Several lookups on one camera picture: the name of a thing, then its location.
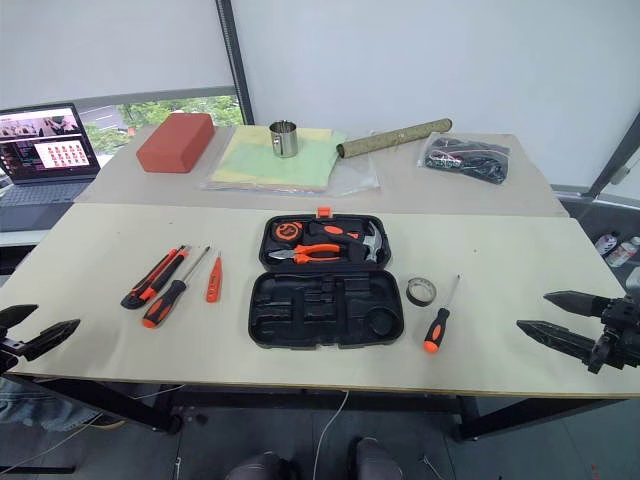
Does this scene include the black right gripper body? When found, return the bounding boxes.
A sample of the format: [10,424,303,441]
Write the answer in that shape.
[586,294,640,376]

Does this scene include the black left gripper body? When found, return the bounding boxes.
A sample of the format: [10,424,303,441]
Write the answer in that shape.
[0,338,27,375]

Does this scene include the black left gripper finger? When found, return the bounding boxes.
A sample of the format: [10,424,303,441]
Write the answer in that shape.
[0,303,39,341]
[21,318,82,363]

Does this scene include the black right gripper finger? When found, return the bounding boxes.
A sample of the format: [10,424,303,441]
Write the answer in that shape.
[543,290,609,318]
[516,319,600,359]

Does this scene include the orange black utility knife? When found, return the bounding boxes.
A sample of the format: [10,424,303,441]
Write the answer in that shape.
[119,245,192,312]

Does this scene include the large orange black screwdriver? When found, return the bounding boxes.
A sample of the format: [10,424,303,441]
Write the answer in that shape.
[141,244,212,330]

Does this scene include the small orange black screwdriver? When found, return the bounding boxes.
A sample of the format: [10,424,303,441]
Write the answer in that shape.
[422,273,462,354]

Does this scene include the orange voltage tester pen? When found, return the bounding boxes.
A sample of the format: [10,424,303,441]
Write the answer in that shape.
[205,250,223,304]

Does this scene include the black tool case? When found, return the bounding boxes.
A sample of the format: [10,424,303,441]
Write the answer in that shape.
[246,205,406,352]

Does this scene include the blue denim trouser leg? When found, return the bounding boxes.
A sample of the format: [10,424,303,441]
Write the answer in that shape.
[0,376,104,434]

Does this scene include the white plastic bottle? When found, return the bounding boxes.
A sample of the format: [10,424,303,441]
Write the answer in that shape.
[594,230,624,257]
[604,236,640,269]

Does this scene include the grey metal strut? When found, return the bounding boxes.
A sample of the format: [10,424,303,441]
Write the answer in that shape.
[588,110,640,202]

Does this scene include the black electrical tape roll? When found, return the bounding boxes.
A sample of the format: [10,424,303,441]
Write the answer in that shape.
[405,277,438,307]

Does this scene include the black laptop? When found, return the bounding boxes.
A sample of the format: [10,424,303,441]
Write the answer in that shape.
[0,102,103,232]

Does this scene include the dark rounded shape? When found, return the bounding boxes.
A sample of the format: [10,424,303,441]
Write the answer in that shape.
[348,436,404,480]
[223,449,302,480]

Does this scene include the red rectangular box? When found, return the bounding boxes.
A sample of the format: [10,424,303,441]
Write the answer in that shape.
[135,112,216,175]

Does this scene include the brown cardboard tube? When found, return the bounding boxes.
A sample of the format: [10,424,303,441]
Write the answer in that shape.
[335,117,454,161]

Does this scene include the clear plastic bag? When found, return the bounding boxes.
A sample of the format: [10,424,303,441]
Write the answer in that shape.
[326,148,382,198]

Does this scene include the orange black tape measure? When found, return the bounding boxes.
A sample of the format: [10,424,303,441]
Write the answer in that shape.
[273,221,304,247]

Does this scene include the yellow green paper stack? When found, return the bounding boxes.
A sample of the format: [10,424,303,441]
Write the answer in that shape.
[199,125,349,194]

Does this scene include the stainless steel mug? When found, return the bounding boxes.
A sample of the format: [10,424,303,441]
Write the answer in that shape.
[269,119,300,159]

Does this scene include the plastic bag of black cables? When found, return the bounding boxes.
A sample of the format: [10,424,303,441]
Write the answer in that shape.
[416,131,514,188]

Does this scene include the black metal table frame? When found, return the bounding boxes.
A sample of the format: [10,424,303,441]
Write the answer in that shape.
[0,370,640,443]

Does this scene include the claw hammer orange black handle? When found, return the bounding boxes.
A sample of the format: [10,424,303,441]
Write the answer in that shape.
[306,222,391,264]

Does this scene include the thin white cable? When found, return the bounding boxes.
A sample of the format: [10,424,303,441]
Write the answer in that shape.
[311,389,351,480]

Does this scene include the orange handled pliers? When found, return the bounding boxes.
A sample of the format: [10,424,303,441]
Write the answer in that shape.
[268,242,347,266]

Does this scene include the black window frame post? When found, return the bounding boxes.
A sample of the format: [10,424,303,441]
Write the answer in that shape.
[215,0,257,127]

